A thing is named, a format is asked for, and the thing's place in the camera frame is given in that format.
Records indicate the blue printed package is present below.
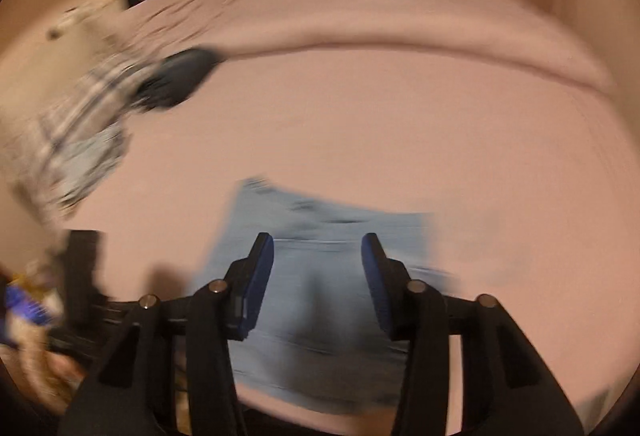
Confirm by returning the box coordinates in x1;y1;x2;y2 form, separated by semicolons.
4;283;63;326

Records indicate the dark navy rolled garment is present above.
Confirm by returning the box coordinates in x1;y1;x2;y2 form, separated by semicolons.
131;47;226;111

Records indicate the pink rolled blanket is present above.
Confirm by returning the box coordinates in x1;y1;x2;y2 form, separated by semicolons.
114;0;615;94

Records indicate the plaid folded garment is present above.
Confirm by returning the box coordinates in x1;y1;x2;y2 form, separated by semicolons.
1;53;158;223

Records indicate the pink bed sheet mattress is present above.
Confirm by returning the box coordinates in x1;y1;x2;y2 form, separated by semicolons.
70;48;639;434

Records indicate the white plush toy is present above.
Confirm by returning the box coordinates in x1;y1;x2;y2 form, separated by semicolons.
46;0;128;44

